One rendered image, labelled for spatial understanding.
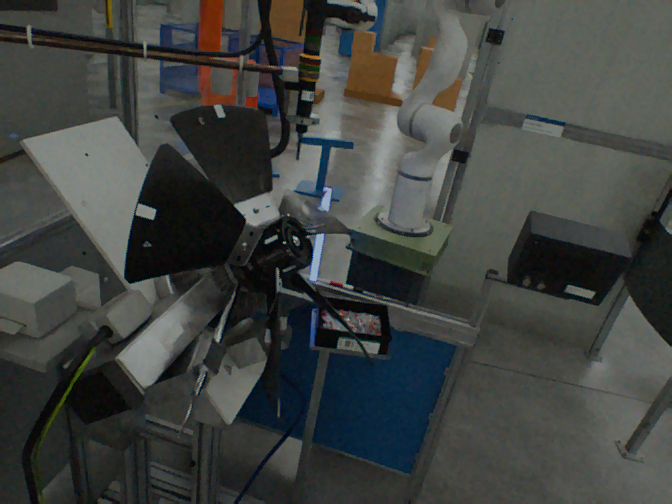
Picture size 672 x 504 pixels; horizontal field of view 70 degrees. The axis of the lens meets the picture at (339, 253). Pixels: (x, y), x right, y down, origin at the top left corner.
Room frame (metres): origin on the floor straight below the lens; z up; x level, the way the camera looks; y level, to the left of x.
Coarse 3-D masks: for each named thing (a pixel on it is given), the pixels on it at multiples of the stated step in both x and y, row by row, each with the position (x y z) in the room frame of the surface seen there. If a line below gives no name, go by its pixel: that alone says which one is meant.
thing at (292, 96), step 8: (288, 72) 0.96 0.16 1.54; (296, 72) 0.97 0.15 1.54; (288, 80) 0.96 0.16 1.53; (296, 80) 0.97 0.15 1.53; (288, 88) 0.96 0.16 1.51; (296, 88) 0.96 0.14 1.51; (288, 96) 0.97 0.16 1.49; (296, 96) 0.97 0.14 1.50; (288, 104) 0.96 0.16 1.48; (296, 104) 0.97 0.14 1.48; (288, 112) 0.96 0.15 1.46; (296, 120) 0.96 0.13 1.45; (304, 120) 0.96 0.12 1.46; (312, 120) 0.97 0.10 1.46
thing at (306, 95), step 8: (304, 80) 0.97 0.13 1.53; (304, 88) 0.97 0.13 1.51; (312, 88) 0.98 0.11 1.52; (304, 96) 0.97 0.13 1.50; (312, 96) 0.98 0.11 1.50; (304, 104) 0.98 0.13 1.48; (312, 104) 0.99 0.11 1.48; (296, 112) 0.98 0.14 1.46; (304, 112) 0.98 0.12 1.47; (296, 128) 0.98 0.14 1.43; (304, 128) 0.98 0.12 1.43
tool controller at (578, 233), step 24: (528, 216) 1.27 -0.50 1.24; (552, 216) 1.27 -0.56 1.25; (528, 240) 1.19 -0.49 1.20; (552, 240) 1.17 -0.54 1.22; (576, 240) 1.18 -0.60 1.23; (600, 240) 1.19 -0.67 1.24; (624, 240) 1.21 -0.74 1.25; (528, 264) 1.19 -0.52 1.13; (552, 264) 1.18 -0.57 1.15; (576, 264) 1.17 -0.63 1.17; (600, 264) 1.15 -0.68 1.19; (624, 264) 1.14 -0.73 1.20; (552, 288) 1.20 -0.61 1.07; (576, 288) 1.18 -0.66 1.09; (600, 288) 1.17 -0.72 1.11
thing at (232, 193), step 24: (192, 120) 1.00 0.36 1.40; (216, 120) 1.03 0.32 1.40; (240, 120) 1.06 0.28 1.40; (264, 120) 1.11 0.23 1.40; (192, 144) 0.97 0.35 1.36; (216, 144) 0.99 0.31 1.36; (240, 144) 1.01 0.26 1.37; (264, 144) 1.05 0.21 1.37; (216, 168) 0.96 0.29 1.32; (240, 168) 0.98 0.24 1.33; (264, 168) 1.00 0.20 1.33; (240, 192) 0.94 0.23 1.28; (264, 192) 0.96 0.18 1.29
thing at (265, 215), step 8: (248, 200) 0.94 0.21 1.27; (256, 200) 0.95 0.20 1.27; (264, 200) 0.95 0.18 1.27; (272, 200) 0.96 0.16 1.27; (240, 208) 0.93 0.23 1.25; (248, 208) 0.93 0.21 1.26; (264, 208) 0.94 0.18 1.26; (272, 208) 0.94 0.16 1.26; (248, 216) 0.92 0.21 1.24; (256, 216) 0.92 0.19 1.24; (264, 216) 0.93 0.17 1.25; (272, 216) 0.93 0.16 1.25; (256, 224) 0.91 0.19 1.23
